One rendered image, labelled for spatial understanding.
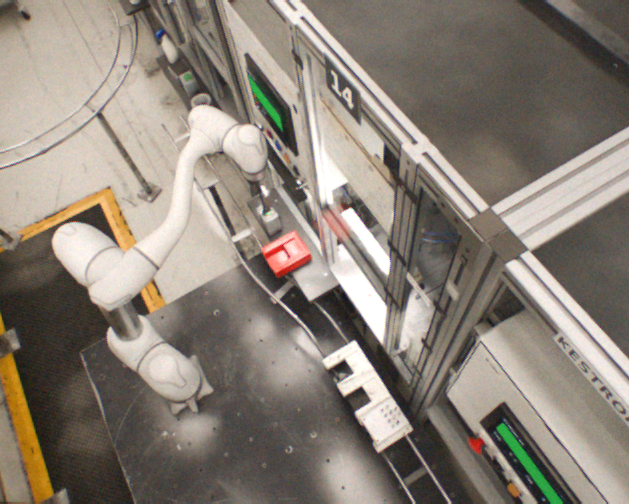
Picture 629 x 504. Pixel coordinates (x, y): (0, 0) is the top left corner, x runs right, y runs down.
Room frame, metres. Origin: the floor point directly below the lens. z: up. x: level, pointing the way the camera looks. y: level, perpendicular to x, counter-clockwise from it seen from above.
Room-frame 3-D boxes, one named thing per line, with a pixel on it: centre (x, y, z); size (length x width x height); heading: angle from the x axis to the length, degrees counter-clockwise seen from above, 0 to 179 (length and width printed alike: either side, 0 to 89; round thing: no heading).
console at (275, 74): (1.14, -0.06, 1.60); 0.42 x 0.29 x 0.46; 21
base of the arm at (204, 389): (0.58, 0.61, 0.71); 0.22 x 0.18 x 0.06; 21
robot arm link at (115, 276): (0.71, 0.56, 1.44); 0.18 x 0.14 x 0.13; 133
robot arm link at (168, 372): (0.60, 0.62, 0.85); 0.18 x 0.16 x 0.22; 43
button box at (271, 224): (1.12, 0.15, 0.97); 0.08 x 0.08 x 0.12; 21
